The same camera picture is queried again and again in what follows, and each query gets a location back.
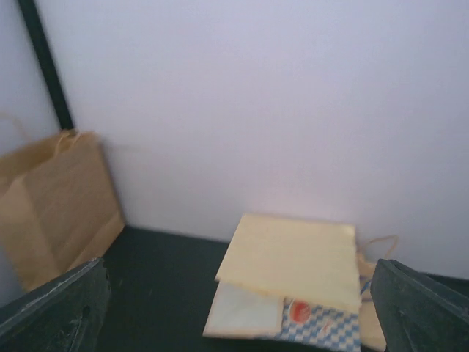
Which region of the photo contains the blue checkered paper bag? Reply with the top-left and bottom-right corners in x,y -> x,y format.
274,299 -> 361,352

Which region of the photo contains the flat tan paper bag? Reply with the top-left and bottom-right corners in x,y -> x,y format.
215,214 -> 361,314

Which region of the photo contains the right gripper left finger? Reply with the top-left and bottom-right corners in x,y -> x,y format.
1,257 -> 111,351

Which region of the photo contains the flat white paper bag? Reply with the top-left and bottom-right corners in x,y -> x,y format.
202,282 -> 284,339

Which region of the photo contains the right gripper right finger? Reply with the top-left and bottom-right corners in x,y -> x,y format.
371,259 -> 468,352

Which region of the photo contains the left black frame post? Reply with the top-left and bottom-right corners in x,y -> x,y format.
16,0 -> 75,130

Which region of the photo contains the standing brown paper bag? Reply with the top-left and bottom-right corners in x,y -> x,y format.
1,130 -> 125,292

